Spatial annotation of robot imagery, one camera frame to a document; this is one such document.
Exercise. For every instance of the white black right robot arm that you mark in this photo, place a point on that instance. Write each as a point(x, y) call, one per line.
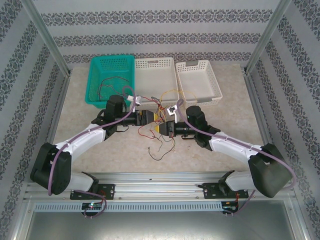
point(232, 147)

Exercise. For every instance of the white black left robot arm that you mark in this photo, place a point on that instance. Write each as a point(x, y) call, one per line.
point(82, 140)

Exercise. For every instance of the teal plastic basket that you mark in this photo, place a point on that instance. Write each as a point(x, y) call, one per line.
point(110, 70)

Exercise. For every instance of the large white plastic basket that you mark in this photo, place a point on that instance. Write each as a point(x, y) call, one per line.
point(155, 77)

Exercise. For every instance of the grey metal sheet panel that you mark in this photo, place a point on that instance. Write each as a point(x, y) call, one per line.
point(160, 225)

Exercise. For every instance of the right circuit board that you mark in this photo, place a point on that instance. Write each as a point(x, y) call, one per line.
point(228, 207)

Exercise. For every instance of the circuit board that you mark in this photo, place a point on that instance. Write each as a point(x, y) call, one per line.
point(92, 205)
point(228, 207)

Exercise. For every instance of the left circuit board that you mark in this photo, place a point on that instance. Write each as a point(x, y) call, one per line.
point(92, 205)

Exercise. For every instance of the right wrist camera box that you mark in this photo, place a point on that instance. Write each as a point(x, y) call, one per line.
point(172, 110)

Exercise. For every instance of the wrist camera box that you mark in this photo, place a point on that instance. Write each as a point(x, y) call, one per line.
point(172, 110)
point(132, 98)

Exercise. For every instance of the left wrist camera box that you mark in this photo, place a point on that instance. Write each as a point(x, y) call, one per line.
point(132, 98)

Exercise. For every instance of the aluminium side rail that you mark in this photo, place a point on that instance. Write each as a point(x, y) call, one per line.
point(60, 105)
point(253, 87)

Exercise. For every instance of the aluminium mounting rail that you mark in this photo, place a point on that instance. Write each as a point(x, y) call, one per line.
point(155, 190)

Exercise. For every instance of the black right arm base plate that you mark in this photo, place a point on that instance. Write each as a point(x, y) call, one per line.
point(208, 191)

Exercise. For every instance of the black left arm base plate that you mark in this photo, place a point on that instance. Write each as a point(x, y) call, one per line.
point(110, 191)

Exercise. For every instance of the aluminium frame post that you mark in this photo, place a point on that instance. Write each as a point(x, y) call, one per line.
point(270, 37)
point(48, 37)

